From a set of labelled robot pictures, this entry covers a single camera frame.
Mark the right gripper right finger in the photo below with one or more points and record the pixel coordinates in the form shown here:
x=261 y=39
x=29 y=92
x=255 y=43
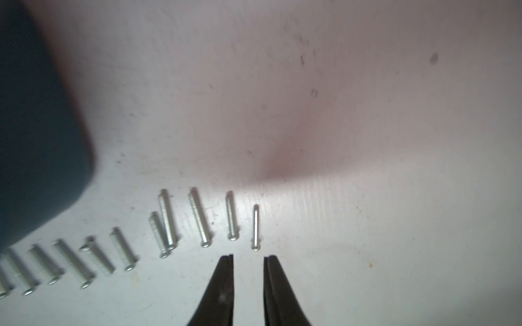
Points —
x=280 y=303

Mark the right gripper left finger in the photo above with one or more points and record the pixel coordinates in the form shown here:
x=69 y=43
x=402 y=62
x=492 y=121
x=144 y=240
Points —
x=217 y=304

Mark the eleventh silver screw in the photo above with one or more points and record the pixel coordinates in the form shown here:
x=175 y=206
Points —
x=255 y=245

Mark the teal plastic storage tray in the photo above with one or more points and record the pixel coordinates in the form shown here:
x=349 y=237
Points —
x=46 y=155

